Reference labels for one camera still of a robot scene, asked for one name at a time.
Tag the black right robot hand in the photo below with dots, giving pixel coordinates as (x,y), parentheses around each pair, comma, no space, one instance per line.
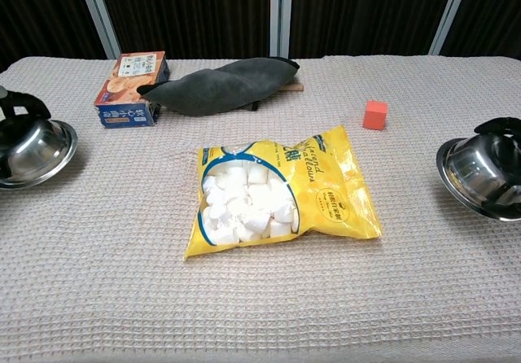
(502,125)

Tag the yellow marshmallow bag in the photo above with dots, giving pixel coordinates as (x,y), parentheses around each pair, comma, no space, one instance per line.
(325,192)

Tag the small wooden block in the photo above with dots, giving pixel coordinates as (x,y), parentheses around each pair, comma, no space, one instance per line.
(294,88)

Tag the dented stainless steel bowl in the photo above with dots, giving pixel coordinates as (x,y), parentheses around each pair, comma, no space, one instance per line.
(36,155)

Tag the beige waffle tablecloth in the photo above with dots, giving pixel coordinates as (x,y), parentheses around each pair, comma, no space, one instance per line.
(122,277)

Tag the blue orange tissue box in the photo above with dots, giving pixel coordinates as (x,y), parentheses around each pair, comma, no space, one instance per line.
(122,90)

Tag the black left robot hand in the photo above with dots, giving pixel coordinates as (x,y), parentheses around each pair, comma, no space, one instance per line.
(24,101)

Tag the shiny stainless steel bowl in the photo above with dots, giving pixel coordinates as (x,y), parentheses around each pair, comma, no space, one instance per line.
(468,171)

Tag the dark grey fabric pouch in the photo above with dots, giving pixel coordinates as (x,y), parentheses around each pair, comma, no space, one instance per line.
(220,86)

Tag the grey metal frame post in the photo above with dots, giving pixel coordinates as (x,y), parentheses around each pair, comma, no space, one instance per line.
(449,13)
(281,13)
(99,17)

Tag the orange cube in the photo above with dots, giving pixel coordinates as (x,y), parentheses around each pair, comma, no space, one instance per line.
(375,115)

